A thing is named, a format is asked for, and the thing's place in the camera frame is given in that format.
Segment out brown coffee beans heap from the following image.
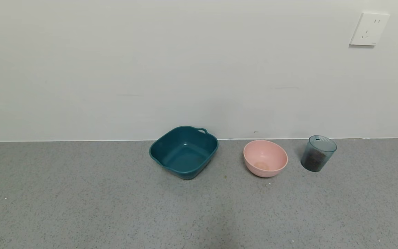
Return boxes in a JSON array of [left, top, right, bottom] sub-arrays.
[[305, 150, 327, 171]]

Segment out blue ribbed transparent cup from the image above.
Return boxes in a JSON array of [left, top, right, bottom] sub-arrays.
[[301, 135, 337, 172]]

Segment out pink round bowl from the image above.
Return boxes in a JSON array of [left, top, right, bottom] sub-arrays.
[[243, 140, 288, 178]]

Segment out teal square plastic basin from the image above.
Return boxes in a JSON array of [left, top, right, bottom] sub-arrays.
[[149, 126, 219, 180]]

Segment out white wall socket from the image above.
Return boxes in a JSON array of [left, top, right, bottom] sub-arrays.
[[349, 12, 390, 47]]

